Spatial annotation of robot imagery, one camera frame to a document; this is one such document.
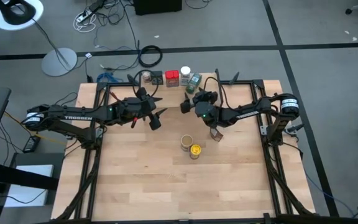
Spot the yellow cable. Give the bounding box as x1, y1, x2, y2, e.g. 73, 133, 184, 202
4, 111, 67, 146

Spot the black stand on white disc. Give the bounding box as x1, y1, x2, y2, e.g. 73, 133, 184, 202
0, 0, 45, 31

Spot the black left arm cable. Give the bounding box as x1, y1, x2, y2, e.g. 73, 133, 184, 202
132, 68, 160, 100

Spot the thin blue cable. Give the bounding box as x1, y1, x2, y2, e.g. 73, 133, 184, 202
303, 170, 357, 217

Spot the green-lid oregano jar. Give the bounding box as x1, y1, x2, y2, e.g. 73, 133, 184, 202
185, 73, 203, 95

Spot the black spice tin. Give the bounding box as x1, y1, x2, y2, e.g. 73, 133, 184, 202
150, 70, 164, 86

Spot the yellow-lid spice jar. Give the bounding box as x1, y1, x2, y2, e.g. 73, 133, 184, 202
189, 144, 202, 161

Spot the white power strip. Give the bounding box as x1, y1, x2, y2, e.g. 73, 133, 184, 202
76, 9, 93, 23

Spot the red-lid spice container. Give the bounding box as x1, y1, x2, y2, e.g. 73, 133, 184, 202
165, 70, 180, 88

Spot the grey cabinet with white panel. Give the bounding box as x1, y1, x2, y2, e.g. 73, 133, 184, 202
4, 151, 65, 208

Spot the black box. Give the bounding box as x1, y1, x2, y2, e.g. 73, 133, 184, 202
133, 0, 183, 16

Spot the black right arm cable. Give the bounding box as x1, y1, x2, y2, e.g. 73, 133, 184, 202
203, 76, 260, 110

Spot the coiled black cable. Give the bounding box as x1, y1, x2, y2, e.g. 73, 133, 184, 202
137, 45, 163, 68

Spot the black beam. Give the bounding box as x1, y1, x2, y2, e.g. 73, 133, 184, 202
0, 161, 59, 191

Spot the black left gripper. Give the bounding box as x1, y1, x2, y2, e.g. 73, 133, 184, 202
119, 86, 168, 131

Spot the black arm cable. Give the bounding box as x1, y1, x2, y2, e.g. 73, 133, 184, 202
203, 76, 260, 110
132, 68, 160, 100

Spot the brown-lid furikake jar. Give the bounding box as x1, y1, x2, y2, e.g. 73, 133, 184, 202
180, 134, 194, 152

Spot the black power adapter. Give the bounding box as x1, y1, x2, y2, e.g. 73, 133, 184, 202
22, 135, 42, 154

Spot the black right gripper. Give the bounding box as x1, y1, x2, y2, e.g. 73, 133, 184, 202
180, 86, 219, 115

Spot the white coiled cable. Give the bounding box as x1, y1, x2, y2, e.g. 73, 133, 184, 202
73, 14, 98, 34

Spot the grey round floor stand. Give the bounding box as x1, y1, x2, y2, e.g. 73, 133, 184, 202
31, 17, 78, 77

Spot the black aluminium table frame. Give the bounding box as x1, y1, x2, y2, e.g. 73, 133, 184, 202
54, 73, 316, 224

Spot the white-lid spice jar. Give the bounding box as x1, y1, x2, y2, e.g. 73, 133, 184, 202
180, 65, 192, 86

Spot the blue cable bundle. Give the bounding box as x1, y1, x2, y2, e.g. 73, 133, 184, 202
96, 72, 116, 83

